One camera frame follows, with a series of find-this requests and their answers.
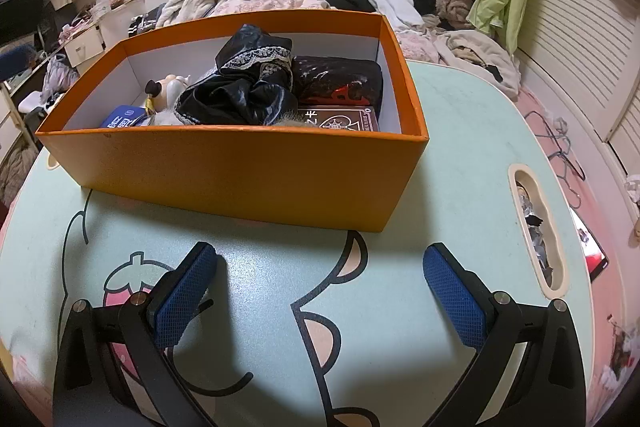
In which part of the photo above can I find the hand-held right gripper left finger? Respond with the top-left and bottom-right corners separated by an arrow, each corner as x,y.
52,241 -> 221,427

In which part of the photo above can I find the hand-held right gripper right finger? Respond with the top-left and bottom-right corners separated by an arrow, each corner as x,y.
422,243 -> 587,427

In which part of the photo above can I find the orange cardboard box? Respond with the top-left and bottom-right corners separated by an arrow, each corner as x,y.
35,9 -> 430,234

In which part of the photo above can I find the small blue box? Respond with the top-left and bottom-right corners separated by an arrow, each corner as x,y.
99,105 -> 151,128

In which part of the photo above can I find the black lace-trimmed cloth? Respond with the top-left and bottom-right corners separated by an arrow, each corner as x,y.
177,24 -> 301,126

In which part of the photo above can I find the small doll figurine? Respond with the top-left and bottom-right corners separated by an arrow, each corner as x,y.
144,74 -> 193,112

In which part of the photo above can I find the brown playing card box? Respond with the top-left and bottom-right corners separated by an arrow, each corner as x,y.
295,106 -> 381,134

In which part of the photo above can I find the black glittery pouch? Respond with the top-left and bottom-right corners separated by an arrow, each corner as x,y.
291,56 -> 385,118

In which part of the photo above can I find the mint cartoon-print desktop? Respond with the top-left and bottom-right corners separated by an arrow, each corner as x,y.
0,59 -> 586,427

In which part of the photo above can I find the tablet with lit screen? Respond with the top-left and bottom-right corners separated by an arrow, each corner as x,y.
570,209 -> 610,284

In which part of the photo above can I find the beige towel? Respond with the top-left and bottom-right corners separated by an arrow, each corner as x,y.
434,29 -> 521,100

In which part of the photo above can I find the lilac plastic bag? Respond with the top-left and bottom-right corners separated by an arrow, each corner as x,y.
42,54 -> 80,92

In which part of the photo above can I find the pink blanket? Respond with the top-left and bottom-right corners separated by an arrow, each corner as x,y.
215,0 -> 451,68

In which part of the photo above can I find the white drawer cabinet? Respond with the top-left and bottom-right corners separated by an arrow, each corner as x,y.
62,0 -> 146,68

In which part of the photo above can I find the brown fuzzy garment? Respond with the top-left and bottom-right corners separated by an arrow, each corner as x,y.
436,0 -> 476,30

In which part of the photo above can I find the white louvered closet door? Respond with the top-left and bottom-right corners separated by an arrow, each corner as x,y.
515,0 -> 640,188

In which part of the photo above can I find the blue cable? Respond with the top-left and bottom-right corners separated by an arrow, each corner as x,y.
532,109 -> 586,182

